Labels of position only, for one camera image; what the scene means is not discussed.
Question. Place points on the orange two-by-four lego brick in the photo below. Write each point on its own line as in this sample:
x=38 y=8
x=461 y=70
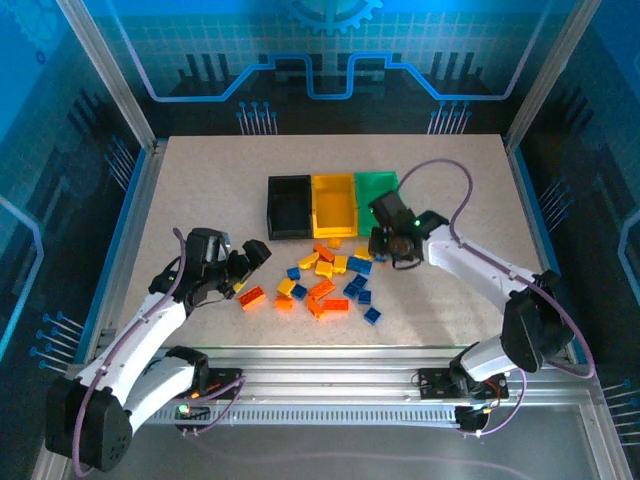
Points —
x=335 y=304
x=251 y=298
x=321 y=288
x=324 y=252

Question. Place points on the small orange lego brick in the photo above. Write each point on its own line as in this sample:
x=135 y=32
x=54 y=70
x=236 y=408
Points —
x=283 y=303

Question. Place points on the yellow curved lego brick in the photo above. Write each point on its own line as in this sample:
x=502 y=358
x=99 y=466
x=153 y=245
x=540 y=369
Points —
x=308 y=260

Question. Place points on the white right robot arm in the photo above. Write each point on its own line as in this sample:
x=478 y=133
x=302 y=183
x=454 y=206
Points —
x=470 y=262

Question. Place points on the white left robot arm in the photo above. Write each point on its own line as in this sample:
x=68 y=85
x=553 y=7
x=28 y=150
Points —
x=150 y=325

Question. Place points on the yellow tall lego brick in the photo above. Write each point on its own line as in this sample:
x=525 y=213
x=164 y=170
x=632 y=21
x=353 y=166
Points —
x=362 y=252

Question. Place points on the blue two-by-four lego brick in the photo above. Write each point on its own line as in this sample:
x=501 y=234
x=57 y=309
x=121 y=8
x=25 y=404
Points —
x=359 y=265

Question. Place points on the yellow two-by-two lego brick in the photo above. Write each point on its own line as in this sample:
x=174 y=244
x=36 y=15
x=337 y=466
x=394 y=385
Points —
x=335 y=242

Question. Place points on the yellow plastic bin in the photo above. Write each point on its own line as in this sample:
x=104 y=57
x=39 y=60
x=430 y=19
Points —
x=334 y=205

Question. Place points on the green plastic bin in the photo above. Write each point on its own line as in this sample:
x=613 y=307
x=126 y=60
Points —
x=370 y=187

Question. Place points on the black plastic bin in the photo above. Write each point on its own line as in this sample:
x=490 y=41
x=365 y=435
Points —
x=290 y=207

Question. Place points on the aluminium table side rail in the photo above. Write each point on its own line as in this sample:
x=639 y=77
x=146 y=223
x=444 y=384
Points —
x=130 y=240
x=540 y=235

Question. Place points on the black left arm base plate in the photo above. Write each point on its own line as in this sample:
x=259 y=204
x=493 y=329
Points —
x=222 y=382

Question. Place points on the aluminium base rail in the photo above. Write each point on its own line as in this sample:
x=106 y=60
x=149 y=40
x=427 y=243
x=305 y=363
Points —
x=325 y=367

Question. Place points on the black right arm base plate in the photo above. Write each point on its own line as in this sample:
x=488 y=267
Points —
x=435 y=382

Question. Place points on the aluminium frame post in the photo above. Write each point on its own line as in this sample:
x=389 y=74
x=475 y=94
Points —
x=545 y=75
x=115 y=85

